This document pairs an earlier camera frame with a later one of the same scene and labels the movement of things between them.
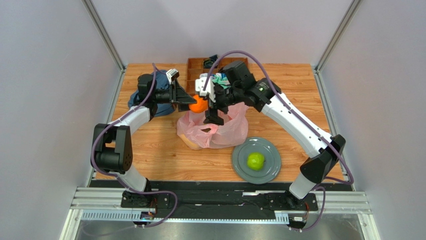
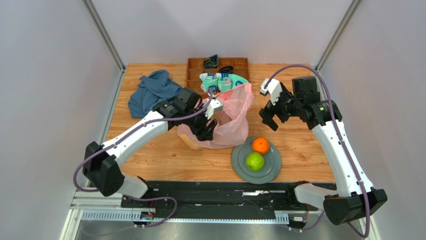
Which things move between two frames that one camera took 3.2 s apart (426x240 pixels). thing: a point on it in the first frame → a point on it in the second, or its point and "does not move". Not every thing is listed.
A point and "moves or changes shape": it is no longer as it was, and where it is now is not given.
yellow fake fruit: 190,144 does not move
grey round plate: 272,163 does not move
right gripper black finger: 211,115 → 266,115
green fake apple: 255,161 does not move
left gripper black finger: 182,96 → 209,133
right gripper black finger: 219,121 → 271,123
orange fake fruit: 200,106 moves or changes shape
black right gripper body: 215,105 → 274,111
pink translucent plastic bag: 197,135 does not move
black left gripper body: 164,96 → 197,124
